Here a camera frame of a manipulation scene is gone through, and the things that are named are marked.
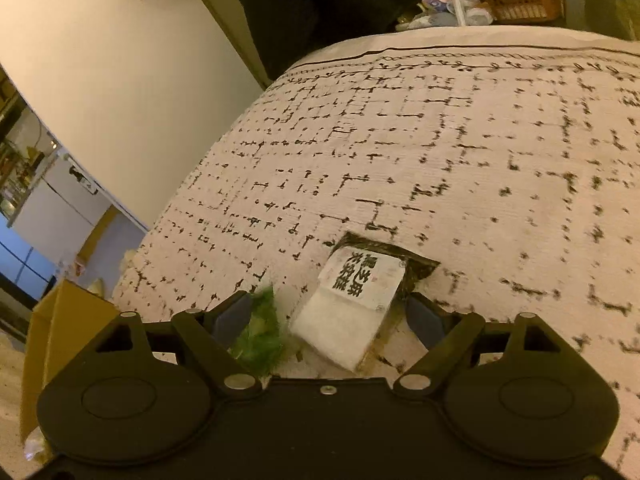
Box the green snack packet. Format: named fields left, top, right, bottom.
left=227, top=284, right=287, bottom=377

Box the white label rice cake packet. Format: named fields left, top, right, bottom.
left=289, top=231, right=442, bottom=374

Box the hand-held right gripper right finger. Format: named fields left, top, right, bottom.
left=394, top=294, right=566, bottom=395

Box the black hanging coat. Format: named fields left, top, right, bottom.
left=231, top=0, right=477, bottom=87

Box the pile of plastic bags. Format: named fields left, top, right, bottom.
left=396, top=0, right=497, bottom=32

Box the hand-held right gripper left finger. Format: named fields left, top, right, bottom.
left=92, top=294, right=262, bottom=396

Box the white cabinet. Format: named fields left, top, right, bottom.
left=0, top=102, right=123, bottom=301

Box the cardboard box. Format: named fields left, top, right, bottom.
left=20, top=279, right=122, bottom=462

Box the beige door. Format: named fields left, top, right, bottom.
left=189, top=0, right=274, bottom=92

